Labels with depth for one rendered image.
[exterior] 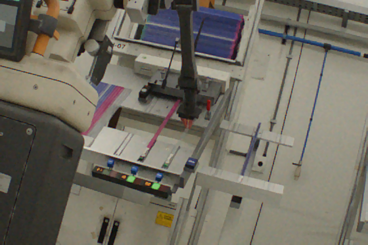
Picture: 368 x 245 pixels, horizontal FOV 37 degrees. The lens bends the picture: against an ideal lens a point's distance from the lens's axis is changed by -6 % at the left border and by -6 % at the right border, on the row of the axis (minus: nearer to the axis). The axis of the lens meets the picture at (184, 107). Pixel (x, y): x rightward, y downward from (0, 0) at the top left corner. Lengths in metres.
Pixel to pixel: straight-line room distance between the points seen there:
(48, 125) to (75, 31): 0.55
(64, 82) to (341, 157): 3.25
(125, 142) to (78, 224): 0.52
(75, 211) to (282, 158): 1.98
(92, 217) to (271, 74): 2.20
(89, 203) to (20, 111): 1.52
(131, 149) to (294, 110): 2.12
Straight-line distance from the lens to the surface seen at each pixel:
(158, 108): 2.77
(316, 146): 4.36
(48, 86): 1.34
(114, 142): 2.57
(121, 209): 2.76
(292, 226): 4.29
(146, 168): 2.42
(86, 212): 2.82
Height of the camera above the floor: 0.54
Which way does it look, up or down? 11 degrees up
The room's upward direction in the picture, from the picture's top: 16 degrees clockwise
